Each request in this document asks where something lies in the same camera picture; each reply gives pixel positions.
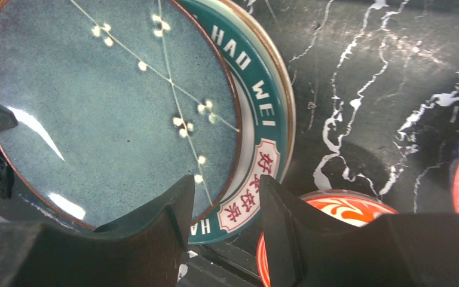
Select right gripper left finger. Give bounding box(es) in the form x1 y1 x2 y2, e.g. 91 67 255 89
0 175 194 286

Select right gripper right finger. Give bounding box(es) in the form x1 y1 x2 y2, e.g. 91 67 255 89
259 175 459 286

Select dark blue glazed plate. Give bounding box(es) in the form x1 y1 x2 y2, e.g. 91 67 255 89
0 1 242 228

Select green rim lettered plate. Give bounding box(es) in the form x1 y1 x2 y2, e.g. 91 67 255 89
182 1 296 245

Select orange floral pattern bowl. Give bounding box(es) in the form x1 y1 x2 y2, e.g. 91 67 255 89
256 178 394 286

